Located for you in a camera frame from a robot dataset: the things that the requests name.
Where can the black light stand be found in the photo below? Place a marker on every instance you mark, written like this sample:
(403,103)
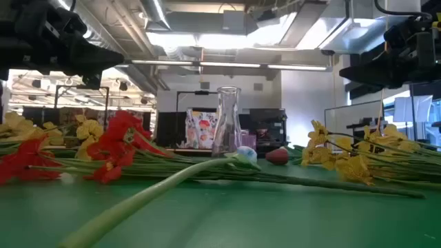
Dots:
(412,113)

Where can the yellow artificial flower bunch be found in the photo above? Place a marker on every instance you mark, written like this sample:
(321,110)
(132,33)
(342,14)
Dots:
(89,131)
(355,168)

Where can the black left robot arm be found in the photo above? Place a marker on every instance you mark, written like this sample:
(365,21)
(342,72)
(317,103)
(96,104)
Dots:
(10,58)

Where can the corrugated silver duct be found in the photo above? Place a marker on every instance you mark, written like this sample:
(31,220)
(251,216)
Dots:
(103,34)

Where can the patterned brown tapestry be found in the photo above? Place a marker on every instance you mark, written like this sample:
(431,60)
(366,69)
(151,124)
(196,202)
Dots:
(67,115)

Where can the purple ribbed vase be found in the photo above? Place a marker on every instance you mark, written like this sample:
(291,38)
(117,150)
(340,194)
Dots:
(248,142)

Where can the red artificial flower bunch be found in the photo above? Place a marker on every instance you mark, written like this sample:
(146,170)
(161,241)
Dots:
(117,137)

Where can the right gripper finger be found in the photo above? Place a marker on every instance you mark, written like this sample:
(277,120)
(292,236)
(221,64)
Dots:
(365,76)
(365,66)

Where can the clear glass vase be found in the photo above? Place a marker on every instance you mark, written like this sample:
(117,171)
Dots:
(227,124)

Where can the bright ceiling light panel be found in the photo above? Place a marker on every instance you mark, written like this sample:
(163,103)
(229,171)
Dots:
(193,39)

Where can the black equipment shelf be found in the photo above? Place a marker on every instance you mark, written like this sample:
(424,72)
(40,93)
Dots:
(365,123)

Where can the white artificial tulip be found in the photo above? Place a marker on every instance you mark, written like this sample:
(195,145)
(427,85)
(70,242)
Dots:
(138,203)

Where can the glass partition panel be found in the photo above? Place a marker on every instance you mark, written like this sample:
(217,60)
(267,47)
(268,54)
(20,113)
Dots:
(351,117)

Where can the round silver duct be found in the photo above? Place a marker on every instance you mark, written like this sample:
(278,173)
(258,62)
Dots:
(155,13)

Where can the rectangular silver duct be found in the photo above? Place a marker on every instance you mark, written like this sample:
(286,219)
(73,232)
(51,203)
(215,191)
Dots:
(344,31)

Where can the green table mat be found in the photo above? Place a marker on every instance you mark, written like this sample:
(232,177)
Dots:
(275,220)

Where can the black machine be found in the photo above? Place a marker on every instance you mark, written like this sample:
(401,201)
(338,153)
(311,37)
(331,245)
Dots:
(272,120)

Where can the long linear ceiling light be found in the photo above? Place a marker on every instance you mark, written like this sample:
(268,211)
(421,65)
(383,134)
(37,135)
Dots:
(227,64)

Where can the red artificial tulip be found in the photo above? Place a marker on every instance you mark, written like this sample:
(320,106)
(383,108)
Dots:
(277,156)

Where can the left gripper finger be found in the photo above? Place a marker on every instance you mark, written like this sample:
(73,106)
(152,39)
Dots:
(98,51)
(100,67)

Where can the black screen panel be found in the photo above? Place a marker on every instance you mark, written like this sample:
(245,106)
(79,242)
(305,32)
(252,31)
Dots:
(169,127)

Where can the white sheet panel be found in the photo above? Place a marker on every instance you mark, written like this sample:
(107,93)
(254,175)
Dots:
(413,108)

